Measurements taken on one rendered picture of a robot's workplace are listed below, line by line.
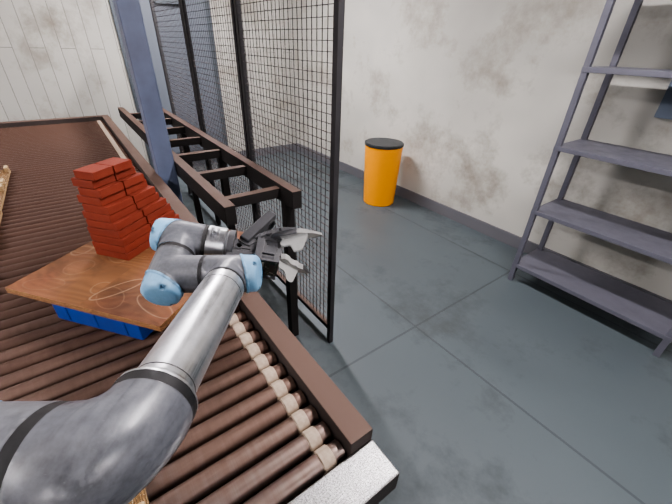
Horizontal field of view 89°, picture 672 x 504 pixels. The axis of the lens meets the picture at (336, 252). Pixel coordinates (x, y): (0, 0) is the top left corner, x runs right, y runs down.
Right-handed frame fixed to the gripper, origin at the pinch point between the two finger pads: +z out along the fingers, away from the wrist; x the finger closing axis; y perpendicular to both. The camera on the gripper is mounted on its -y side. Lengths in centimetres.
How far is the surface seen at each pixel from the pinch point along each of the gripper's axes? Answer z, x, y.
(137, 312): -40.7, -24.5, 9.1
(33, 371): -63, -39, 21
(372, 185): 94, -179, -256
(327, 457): 7.3, -14.7, 40.2
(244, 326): -14.2, -33.2, 5.4
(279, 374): -3.2, -25.4, 21.0
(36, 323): -73, -47, 6
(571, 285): 211, -99, -89
